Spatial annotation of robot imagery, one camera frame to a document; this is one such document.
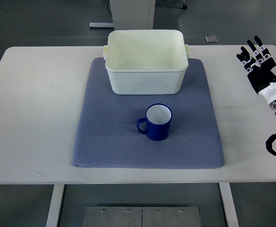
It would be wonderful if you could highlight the white pillar base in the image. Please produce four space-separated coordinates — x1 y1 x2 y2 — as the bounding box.
89 0 156 30

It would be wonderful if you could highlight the white plastic box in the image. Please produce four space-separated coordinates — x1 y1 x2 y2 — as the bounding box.
103 30 190 95

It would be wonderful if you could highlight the grey floor socket plate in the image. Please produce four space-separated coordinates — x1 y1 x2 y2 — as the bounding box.
205 35 218 44

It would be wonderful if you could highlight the blue enamel mug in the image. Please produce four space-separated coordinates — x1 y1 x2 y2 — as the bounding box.
136 103 173 141

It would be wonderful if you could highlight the blue quilted mat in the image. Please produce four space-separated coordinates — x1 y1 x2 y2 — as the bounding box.
71 57 225 169

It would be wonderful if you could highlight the left white table leg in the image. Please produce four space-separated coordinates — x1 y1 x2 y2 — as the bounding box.
46 184 65 227

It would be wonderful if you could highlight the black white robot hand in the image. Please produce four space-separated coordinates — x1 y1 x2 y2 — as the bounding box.
236 36 276 110

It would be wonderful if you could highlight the metal floor plate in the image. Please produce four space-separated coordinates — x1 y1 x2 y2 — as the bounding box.
83 207 201 227

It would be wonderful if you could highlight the right white table leg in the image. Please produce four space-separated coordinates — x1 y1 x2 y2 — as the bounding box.
219 183 239 227

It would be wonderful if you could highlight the white table leg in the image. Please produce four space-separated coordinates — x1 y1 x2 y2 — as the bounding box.
46 184 65 227
219 183 239 227

